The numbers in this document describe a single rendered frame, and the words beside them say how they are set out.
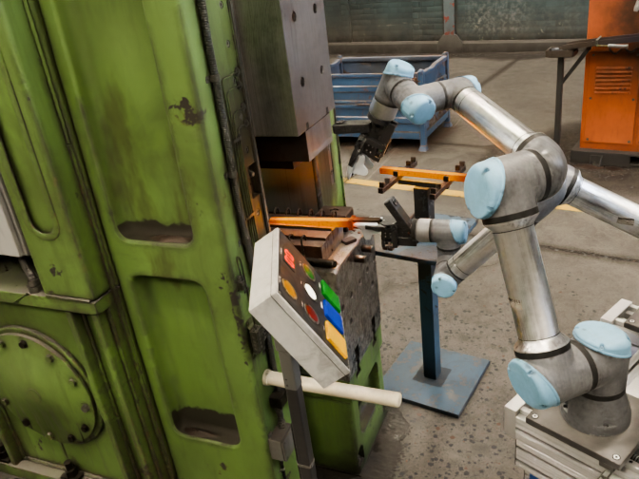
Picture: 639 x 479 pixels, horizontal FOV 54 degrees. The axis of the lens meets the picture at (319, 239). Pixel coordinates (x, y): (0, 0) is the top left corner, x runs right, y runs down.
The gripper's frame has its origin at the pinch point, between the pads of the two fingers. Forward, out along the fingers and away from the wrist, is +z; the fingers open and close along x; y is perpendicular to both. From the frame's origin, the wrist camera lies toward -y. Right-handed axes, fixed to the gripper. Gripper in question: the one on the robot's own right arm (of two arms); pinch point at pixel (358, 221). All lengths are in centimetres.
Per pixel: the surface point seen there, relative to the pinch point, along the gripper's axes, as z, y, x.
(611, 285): -83, 104, 145
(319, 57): 8, -53, 4
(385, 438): 2, 101, 6
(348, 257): 3.0, 10.9, -4.8
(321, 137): 8.1, -29.4, -1.1
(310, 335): -14, -6, -71
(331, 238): 8.8, 4.9, -3.3
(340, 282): 3.1, 15.7, -13.6
